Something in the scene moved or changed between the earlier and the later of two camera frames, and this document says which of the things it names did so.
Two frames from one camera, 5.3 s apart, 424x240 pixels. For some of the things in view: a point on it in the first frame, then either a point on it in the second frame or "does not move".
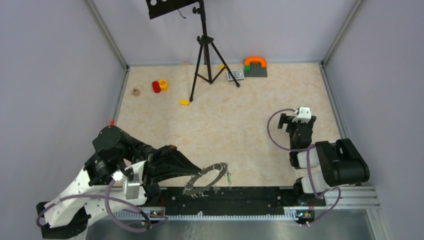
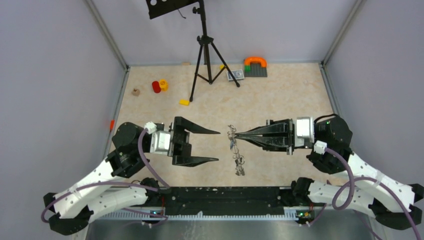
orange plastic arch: x=249 y=60 does not move
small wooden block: x=135 y=92 does not move
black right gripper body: x=292 y=127 → x=291 y=138
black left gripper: x=167 y=161 → x=182 y=148
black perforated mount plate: x=162 y=7 does not move
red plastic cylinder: x=156 y=87 does not move
